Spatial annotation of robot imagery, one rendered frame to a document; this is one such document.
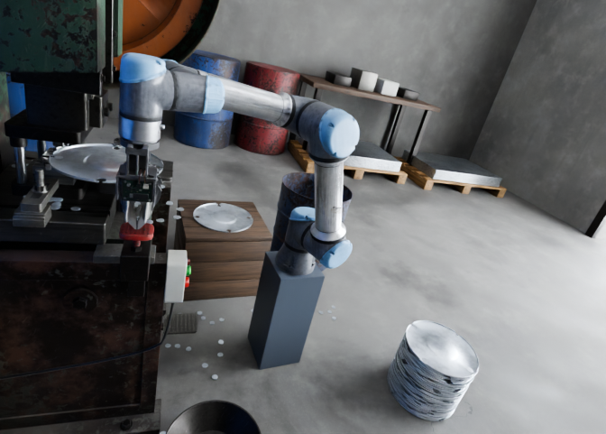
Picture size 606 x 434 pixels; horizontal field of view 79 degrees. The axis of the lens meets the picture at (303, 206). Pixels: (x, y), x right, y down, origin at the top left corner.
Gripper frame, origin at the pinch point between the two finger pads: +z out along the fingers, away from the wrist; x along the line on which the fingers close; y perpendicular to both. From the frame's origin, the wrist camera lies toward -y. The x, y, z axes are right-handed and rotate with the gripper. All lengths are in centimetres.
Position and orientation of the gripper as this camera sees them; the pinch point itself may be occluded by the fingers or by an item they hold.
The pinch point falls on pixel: (137, 222)
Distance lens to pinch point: 90.2
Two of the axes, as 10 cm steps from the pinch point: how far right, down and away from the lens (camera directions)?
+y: 2.8, 4.5, -8.5
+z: -2.2, 8.9, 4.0
